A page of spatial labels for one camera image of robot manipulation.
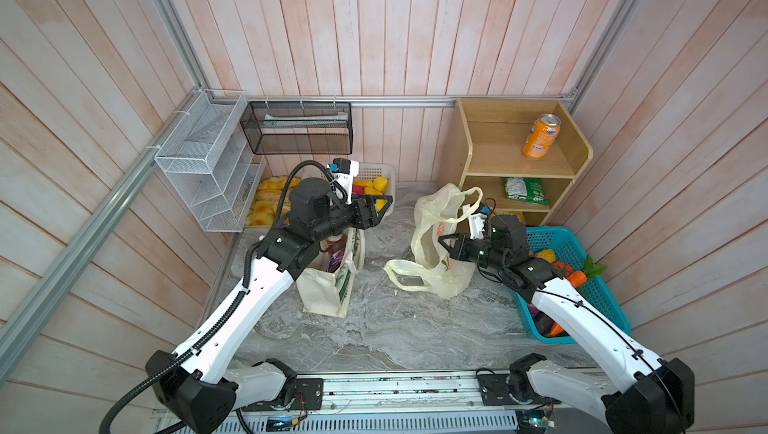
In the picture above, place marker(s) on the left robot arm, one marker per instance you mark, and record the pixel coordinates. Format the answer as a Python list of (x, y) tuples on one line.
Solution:
[(271, 266)]

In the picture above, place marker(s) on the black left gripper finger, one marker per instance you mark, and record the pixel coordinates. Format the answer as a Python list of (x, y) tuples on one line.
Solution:
[(373, 217), (380, 201)]

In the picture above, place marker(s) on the teal plastic basket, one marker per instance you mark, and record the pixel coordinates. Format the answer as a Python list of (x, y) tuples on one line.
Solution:
[(568, 249)]

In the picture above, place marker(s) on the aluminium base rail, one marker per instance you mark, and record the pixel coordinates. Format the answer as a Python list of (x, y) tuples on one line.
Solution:
[(420, 401)]

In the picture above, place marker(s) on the wooden shelf unit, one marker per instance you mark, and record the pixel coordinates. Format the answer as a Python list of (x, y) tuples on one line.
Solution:
[(484, 145)]

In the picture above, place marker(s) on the red toy tomato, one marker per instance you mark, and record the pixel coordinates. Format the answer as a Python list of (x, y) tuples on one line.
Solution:
[(564, 269)]

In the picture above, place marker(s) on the yellow plastic grocery bag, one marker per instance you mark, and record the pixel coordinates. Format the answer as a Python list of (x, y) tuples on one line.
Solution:
[(432, 270)]

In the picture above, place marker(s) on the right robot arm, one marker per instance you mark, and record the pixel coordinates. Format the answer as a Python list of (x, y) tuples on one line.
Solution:
[(638, 391)]

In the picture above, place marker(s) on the cream canvas tote bag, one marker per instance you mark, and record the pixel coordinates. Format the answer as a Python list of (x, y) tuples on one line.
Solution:
[(326, 293)]

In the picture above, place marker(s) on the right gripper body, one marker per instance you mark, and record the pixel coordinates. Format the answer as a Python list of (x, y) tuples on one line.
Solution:
[(484, 253)]

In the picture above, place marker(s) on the yellow chips packet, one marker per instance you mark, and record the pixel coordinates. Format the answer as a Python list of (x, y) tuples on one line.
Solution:
[(517, 214)]

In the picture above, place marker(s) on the purple snack packet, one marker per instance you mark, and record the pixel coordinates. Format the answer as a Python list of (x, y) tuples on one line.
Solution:
[(336, 248)]

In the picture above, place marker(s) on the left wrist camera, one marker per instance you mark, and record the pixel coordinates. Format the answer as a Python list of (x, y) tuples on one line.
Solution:
[(344, 172)]

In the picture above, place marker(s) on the green snack packet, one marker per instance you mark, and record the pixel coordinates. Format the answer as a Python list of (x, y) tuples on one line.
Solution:
[(525, 189)]

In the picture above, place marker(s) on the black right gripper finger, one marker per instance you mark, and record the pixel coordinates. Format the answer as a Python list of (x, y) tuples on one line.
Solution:
[(454, 241), (462, 253)]

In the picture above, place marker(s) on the yellow toy lemon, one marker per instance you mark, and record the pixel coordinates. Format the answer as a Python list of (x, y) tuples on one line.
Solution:
[(380, 184)]

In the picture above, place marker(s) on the yellow bread tray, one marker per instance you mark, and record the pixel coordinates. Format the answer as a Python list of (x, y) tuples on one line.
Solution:
[(264, 208)]

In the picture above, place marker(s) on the white wire mesh shelf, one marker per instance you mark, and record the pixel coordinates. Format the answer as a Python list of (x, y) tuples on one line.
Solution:
[(209, 162)]

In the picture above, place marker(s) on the toy carrot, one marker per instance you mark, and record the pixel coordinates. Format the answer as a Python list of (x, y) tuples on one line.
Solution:
[(590, 270)]

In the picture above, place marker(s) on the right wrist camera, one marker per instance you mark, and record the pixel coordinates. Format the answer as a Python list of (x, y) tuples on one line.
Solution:
[(478, 225)]

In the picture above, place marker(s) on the orange soda can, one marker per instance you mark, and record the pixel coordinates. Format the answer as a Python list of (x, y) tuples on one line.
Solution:
[(542, 136)]

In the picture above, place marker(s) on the black wire mesh basket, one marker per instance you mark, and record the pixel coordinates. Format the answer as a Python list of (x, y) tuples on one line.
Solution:
[(298, 128)]

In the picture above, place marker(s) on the purple toy eggplant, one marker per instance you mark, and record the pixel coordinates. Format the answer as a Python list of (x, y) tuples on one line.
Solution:
[(543, 324)]

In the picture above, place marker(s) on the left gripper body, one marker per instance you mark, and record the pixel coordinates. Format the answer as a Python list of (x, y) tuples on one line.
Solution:
[(341, 216)]

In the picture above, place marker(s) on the white plastic fruit basket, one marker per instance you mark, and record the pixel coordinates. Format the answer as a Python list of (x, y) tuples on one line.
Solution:
[(362, 188)]

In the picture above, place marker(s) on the yellow toy pepper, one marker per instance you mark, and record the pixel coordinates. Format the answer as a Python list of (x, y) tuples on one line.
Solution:
[(547, 255)]

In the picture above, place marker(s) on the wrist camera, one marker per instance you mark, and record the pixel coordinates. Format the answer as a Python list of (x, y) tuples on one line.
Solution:
[(344, 172), (478, 225)]

